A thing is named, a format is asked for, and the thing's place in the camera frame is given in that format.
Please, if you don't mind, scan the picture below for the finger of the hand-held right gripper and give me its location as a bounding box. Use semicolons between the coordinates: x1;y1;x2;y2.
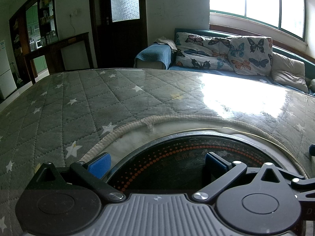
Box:
292;143;315;197

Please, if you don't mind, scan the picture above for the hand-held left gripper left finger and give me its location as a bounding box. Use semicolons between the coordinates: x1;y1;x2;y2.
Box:
34;152;125;201

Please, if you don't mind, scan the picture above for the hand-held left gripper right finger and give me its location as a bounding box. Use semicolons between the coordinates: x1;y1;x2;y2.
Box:
193;152;294;201

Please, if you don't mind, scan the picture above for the round black cooktop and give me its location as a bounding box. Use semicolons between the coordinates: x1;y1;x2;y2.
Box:
106;131;309;197

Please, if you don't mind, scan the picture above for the grey star quilted table mat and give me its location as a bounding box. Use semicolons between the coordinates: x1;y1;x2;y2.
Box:
0;68;315;236

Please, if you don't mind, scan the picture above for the beige pillow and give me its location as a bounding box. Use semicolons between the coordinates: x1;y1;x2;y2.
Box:
271;52;310;93

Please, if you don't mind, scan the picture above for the butterfly print pillow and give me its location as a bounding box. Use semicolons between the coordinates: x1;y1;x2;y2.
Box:
175;32;232;55
175;50;235;72
228;36;274;76

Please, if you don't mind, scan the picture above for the dark wooden console table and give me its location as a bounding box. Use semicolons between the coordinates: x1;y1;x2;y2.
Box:
23;32;95;84

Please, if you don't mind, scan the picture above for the beige crumpled towel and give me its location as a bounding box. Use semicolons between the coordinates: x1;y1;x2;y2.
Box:
155;37;178;52

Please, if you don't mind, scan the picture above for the white refrigerator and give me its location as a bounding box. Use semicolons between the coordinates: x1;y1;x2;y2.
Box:
0;40;18;100

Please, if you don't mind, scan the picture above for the teal sofa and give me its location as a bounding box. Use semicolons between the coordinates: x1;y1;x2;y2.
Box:
134;28;315;97

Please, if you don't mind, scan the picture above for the dark wooden glass door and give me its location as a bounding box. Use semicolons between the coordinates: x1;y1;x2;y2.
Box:
88;0;148;70

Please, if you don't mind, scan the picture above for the dark wooden display cabinet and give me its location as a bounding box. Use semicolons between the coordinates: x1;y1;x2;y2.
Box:
9;0;60;80

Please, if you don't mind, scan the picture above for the green framed window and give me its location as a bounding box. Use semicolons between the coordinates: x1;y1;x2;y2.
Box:
209;0;311;41

